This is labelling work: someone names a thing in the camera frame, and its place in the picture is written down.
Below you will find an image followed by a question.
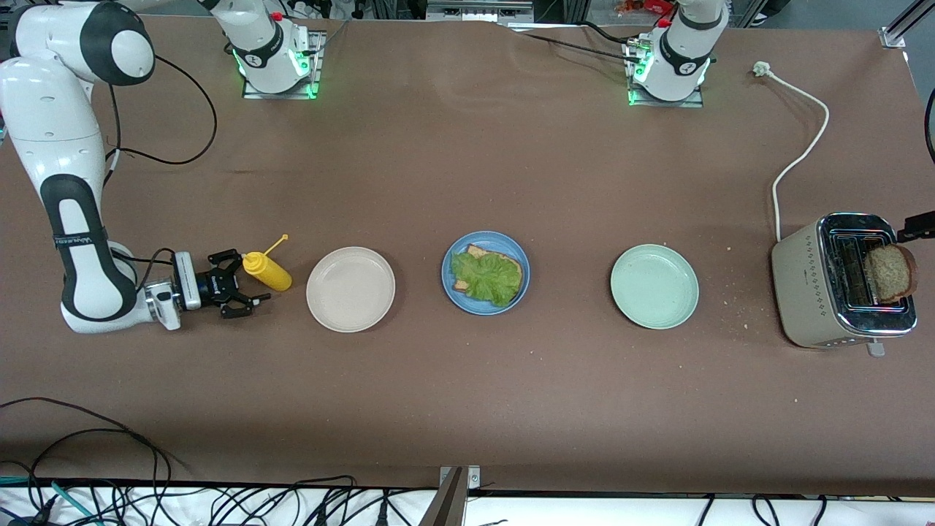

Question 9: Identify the yellow mustard squeeze bottle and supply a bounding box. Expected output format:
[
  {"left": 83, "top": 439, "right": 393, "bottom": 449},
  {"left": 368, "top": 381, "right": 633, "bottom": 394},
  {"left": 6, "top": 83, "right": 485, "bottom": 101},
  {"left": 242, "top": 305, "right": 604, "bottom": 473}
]
[{"left": 242, "top": 235, "right": 293, "bottom": 292}]

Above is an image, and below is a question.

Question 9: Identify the brown bread slice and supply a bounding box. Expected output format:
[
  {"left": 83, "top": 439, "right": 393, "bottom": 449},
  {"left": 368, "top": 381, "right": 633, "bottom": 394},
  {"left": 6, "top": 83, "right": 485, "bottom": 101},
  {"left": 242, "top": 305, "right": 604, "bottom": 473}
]
[
  {"left": 864, "top": 245, "right": 919, "bottom": 305},
  {"left": 451, "top": 244, "right": 524, "bottom": 303}
]

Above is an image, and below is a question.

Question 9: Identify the green lettuce leaf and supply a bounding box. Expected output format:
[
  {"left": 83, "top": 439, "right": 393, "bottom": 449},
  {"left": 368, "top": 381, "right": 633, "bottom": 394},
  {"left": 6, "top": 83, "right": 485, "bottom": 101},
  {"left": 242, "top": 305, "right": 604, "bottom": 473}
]
[{"left": 449, "top": 250, "right": 521, "bottom": 308}]

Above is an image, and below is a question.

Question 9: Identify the beige round plate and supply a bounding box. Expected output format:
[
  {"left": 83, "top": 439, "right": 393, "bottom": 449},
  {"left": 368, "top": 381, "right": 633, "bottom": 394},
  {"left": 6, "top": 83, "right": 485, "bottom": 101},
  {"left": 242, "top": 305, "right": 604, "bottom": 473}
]
[{"left": 306, "top": 246, "right": 397, "bottom": 334}]

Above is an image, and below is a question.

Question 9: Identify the blue round plate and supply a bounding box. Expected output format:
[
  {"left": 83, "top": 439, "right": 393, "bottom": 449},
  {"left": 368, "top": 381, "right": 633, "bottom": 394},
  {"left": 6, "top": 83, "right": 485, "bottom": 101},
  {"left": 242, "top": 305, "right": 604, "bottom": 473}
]
[{"left": 440, "top": 231, "right": 531, "bottom": 316}]

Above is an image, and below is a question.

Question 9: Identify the light green round plate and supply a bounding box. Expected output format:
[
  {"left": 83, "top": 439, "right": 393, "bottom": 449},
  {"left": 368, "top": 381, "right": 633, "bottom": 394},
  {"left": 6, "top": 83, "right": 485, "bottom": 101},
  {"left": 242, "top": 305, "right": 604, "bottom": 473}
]
[{"left": 610, "top": 243, "right": 701, "bottom": 330}]

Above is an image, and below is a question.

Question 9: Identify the beige silver toaster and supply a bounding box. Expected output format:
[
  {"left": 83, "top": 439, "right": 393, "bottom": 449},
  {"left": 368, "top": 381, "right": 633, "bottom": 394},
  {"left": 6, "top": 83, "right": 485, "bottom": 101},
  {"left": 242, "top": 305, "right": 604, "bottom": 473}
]
[{"left": 771, "top": 213, "right": 919, "bottom": 357}]

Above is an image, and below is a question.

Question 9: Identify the aluminium profile bar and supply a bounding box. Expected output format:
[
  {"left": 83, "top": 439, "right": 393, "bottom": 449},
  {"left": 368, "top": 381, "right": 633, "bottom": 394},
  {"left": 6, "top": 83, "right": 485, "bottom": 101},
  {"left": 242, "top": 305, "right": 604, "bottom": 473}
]
[{"left": 418, "top": 468, "right": 468, "bottom": 526}]

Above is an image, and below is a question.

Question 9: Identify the red object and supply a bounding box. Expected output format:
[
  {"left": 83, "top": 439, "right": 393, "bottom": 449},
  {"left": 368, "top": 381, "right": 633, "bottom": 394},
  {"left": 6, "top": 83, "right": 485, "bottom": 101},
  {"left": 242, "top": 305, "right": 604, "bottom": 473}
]
[{"left": 616, "top": 0, "right": 676, "bottom": 19}]

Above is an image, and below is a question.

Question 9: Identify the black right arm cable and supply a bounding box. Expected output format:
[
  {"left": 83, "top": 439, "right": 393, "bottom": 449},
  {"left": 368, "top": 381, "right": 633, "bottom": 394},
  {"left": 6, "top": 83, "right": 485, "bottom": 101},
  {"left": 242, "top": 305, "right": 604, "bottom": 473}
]
[{"left": 102, "top": 55, "right": 218, "bottom": 293}]

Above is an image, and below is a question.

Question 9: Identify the aluminium frame post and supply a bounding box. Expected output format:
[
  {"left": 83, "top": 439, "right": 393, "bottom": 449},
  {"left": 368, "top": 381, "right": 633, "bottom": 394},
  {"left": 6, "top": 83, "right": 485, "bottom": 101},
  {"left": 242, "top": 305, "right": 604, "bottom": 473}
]
[{"left": 880, "top": 0, "right": 935, "bottom": 50}]

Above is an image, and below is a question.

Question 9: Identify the white power cord plug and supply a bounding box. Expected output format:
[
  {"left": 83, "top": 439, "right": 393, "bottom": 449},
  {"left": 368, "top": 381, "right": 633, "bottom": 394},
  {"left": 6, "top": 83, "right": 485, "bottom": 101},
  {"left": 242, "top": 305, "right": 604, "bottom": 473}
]
[{"left": 754, "top": 62, "right": 831, "bottom": 242}]

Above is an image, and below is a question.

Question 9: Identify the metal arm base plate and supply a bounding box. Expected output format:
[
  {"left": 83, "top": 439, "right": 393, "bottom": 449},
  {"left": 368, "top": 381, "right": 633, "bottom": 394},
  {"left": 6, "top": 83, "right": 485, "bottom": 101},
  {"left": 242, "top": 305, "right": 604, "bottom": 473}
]
[
  {"left": 625, "top": 37, "right": 706, "bottom": 108},
  {"left": 241, "top": 29, "right": 326, "bottom": 100}
]

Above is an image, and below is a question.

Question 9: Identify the teal cable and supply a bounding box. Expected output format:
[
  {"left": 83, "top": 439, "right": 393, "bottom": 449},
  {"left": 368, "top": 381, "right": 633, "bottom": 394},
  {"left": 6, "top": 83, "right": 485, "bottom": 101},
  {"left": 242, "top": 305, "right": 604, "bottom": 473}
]
[{"left": 0, "top": 476, "right": 99, "bottom": 526}]

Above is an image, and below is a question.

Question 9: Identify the metal corner bracket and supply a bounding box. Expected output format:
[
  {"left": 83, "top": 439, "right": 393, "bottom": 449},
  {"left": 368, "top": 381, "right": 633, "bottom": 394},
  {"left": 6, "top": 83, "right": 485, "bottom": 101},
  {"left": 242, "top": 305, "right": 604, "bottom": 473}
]
[{"left": 440, "top": 465, "right": 481, "bottom": 489}]

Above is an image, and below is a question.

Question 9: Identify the silver metal frame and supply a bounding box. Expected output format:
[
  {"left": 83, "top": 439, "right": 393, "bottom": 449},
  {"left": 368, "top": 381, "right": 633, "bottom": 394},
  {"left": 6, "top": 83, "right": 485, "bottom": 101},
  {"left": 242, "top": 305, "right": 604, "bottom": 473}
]
[{"left": 426, "top": 0, "right": 535, "bottom": 23}]

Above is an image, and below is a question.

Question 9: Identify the black base cable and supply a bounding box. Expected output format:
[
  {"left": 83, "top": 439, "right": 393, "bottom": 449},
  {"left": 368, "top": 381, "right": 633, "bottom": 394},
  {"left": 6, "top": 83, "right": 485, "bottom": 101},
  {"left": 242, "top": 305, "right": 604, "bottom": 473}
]
[{"left": 511, "top": 20, "right": 644, "bottom": 65}]

